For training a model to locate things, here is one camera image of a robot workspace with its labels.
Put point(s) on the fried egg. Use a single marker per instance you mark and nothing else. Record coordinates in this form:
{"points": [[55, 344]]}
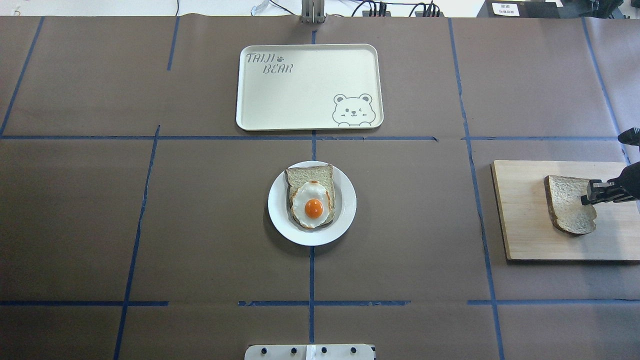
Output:
{"points": [[310, 205]]}

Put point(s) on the black box with label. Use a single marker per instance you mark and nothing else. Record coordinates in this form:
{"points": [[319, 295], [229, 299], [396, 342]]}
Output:
{"points": [[528, 9]]}

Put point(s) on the wooden cutting board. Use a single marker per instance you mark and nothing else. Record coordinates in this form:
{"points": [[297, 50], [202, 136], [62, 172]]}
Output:
{"points": [[527, 228]]}

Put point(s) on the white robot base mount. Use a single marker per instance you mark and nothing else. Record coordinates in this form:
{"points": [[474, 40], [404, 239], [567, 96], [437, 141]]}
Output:
{"points": [[340, 351]]}

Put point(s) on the bread slice under egg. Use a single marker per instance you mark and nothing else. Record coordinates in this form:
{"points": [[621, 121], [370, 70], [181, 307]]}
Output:
{"points": [[297, 176]]}

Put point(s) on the aluminium frame post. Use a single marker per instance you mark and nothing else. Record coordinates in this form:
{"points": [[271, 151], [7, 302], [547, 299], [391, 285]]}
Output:
{"points": [[313, 12]]}

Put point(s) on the brown paper table cover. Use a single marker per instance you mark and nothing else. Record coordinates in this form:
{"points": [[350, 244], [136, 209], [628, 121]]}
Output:
{"points": [[134, 211]]}

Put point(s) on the bread slice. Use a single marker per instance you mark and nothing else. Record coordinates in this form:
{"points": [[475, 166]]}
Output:
{"points": [[567, 212], [297, 176]]}

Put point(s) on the cream bear serving tray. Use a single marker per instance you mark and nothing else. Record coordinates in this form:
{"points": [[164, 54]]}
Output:
{"points": [[309, 87]]}

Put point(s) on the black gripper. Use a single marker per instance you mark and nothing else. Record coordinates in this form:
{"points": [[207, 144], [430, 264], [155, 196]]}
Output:
{"points": [[631, 182]]}

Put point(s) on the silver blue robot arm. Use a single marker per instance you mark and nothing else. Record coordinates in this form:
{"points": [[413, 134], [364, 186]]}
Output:
{"points": [[624, 188]]}

